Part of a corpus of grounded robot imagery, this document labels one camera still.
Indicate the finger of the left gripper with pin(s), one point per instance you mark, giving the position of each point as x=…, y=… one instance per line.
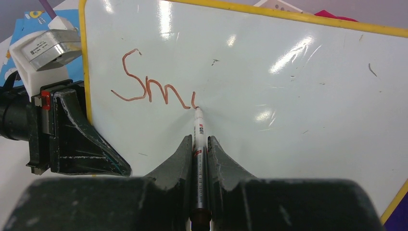
x=77, y=147

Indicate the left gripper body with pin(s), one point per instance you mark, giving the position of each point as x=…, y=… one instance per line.
x=41, y=123

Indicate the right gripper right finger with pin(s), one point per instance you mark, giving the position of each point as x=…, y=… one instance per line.
x=242, y=202

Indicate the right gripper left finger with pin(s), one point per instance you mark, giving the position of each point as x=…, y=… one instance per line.
x=158, y=201

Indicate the brown capped whiteboard marker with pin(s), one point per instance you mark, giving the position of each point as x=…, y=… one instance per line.
x=200, y=213

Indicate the yellow framed whiteboard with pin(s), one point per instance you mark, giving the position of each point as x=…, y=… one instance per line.
x=288, y=95

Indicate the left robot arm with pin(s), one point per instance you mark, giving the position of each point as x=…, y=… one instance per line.
x=13, y=119

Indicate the purple cloth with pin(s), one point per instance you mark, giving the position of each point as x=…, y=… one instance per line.
x=398, y=221

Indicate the white plastic basket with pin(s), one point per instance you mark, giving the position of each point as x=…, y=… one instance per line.
x=278, y=5

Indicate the pink red cloth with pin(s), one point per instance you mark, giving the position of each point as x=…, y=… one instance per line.
x=325, y=13

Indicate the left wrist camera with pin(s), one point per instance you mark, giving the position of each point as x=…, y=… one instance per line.
x=41, y=57

